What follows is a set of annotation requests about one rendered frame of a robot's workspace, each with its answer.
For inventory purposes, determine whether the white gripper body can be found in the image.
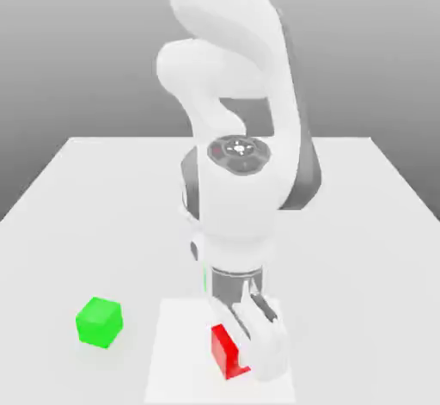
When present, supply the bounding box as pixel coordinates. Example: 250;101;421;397
210;290;290;383

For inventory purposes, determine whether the small red cube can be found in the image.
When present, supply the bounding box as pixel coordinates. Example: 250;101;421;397
211;323;251;381

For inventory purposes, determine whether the small green cube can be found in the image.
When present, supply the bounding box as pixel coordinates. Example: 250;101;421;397
75;296;124;350

